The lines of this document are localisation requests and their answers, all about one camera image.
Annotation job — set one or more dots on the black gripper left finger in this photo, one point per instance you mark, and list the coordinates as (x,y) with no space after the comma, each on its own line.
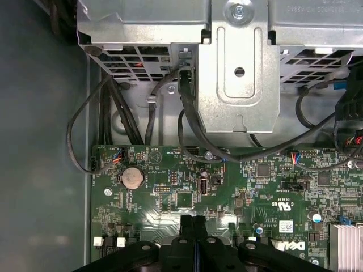
(185,226)

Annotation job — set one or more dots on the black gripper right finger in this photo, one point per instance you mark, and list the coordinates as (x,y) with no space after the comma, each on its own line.
(200,226)

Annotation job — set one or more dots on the internal USB port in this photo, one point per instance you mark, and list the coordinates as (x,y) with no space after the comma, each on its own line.
(203,188)

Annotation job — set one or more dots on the green motherboard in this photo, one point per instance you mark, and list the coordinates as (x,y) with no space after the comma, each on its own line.
(241,181)

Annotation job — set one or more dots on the white board connector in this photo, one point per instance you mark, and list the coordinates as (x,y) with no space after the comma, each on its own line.
(98,241)
(121,241)

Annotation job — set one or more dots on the round coin battery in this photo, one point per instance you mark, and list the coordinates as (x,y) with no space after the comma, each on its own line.
(131,178)

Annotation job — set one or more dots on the silver metal drive cage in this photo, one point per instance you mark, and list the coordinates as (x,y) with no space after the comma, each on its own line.
(241,99)

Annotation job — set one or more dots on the silver finned heatsink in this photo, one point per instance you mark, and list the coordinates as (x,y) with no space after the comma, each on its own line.
(346,241)

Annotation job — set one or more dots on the black open PC case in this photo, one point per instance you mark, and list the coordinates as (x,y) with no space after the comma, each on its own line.
(42,141)

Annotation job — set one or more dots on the black plug connector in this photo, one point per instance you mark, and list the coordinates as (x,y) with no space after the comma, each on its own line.
(348,107)

